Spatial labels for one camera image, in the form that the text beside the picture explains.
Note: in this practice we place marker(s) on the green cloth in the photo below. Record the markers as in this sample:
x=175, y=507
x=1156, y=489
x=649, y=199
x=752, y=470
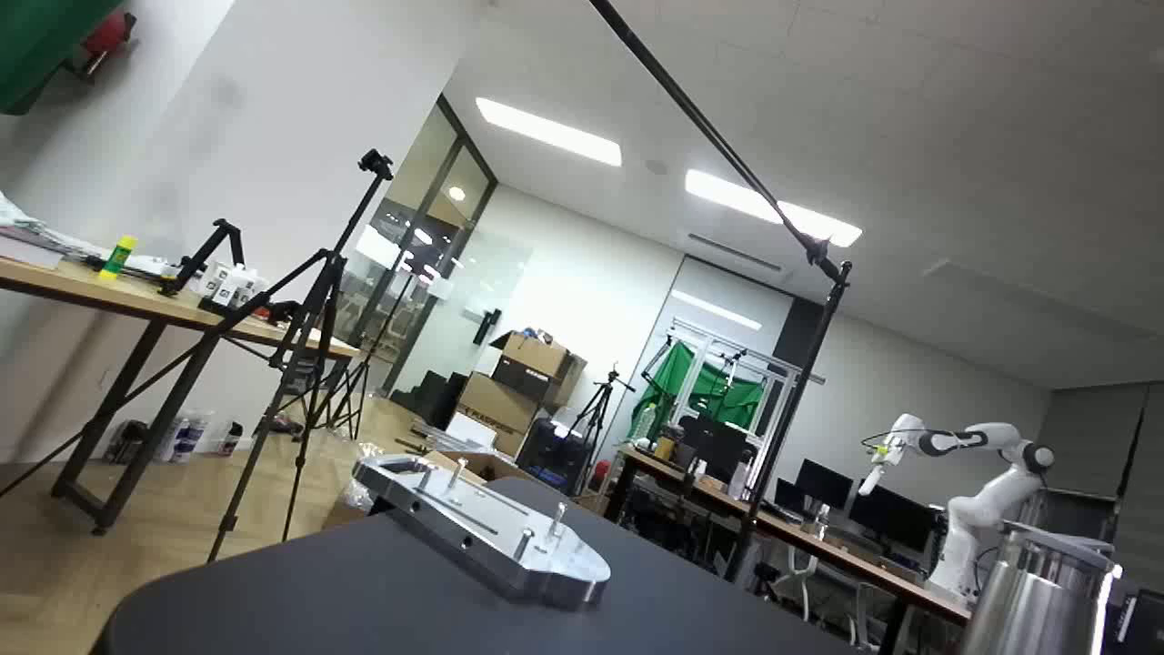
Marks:
x=665, y=385
x=730, y=397

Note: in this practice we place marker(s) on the small black tripod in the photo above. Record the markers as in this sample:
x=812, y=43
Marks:
x=598, y=413

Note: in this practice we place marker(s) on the green board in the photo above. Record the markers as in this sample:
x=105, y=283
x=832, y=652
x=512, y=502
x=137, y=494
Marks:
x=42, y=43

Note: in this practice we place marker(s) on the green and yellow bottle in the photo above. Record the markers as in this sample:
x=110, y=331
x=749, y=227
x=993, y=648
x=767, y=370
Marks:
x=119, y=255

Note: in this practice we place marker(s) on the rectangular ceiling light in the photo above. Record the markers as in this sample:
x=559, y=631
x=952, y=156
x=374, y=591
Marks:
x=778, y=208
x=546, y=131

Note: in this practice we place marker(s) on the cardboard box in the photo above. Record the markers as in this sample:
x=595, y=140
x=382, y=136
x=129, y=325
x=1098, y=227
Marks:
x=495, y=402
x=540, y=359

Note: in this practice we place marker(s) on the silver metal mounting plate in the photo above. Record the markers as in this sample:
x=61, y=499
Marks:
x=485, y=530

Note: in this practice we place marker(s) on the steel flask with white lid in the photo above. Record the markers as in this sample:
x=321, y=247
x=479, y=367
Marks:
x=1032, y=606

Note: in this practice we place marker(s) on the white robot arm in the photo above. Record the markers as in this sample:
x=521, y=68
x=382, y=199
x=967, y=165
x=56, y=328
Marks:
x=993, y=495

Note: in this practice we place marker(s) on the black stand pole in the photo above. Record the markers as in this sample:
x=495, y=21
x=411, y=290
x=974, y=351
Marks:
x=787, y=413

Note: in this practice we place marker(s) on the long wooden desk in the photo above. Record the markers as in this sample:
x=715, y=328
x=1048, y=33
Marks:
x=848, y=561

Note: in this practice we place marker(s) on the red fixture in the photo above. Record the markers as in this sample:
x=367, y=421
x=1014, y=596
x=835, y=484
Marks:
x=110, y=43

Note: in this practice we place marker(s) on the black computer monitor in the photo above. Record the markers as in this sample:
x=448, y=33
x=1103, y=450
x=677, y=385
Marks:
x=825, y=481
x=715, y=445
x=895, y=516

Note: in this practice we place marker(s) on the black boom pole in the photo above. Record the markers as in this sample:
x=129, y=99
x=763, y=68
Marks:
x=715, y=130

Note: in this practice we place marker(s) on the black camera tripod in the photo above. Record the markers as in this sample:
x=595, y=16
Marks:
x=319, y=305

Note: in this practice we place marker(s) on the wooden table with black legs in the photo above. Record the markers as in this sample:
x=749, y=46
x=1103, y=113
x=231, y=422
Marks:
x=73, y=287

